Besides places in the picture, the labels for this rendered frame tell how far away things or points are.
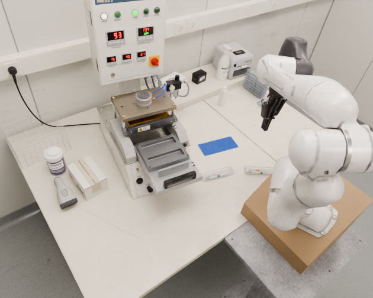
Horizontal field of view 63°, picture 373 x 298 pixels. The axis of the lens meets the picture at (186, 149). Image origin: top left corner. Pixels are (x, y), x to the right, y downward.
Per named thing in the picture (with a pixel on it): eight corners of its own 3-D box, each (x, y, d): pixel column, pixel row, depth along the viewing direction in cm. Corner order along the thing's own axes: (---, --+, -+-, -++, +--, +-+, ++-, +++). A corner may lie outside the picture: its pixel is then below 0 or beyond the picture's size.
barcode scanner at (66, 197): (47, 184, 153) (43, 174, 147) (63, 178, 156) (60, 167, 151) (63, 214, 142) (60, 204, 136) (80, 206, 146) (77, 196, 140)
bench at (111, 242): (39, 211, 225) (5, 138, 172) (213, 129, 305) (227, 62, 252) (114, 365, 165) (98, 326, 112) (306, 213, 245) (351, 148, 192)
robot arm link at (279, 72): (352, 83, 80) (310, 53, 106) (282, 75, 79) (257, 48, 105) (337, 120, 85) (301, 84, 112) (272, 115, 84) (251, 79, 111)
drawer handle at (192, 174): (163, 185, 131) (163, 180, 128) (193, 175, 137) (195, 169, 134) (164, 189, 130) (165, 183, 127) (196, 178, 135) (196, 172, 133)
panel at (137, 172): (137, 197, 151) (129, 164, 144) (190, 178, 162) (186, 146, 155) (138, 200, 150) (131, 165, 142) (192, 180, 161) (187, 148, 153)
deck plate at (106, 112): (96, 108, 170) (96, 106, 170) (154, 95, 183) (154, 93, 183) (124, 165, 143) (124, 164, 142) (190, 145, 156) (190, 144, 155)
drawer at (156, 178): (132, 151, 149) (132, 139, 143) (173, 139, 157) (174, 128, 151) (157, 197, 131) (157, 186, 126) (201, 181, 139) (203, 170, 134)
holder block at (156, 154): (135, 148, 145) (135, 143, 143) (173, 136, 153) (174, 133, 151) (149, 172, 135) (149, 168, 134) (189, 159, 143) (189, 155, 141)
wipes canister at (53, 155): (47, 168, 159) (39, 148, 149) (63, 162, 164) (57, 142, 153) (53, 180, 155) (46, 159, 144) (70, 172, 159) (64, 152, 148)
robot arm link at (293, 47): (280, 91, 105) (309, 94, 105) (293, 56, 95) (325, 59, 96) (271, 64, 117) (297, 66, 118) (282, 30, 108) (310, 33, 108)
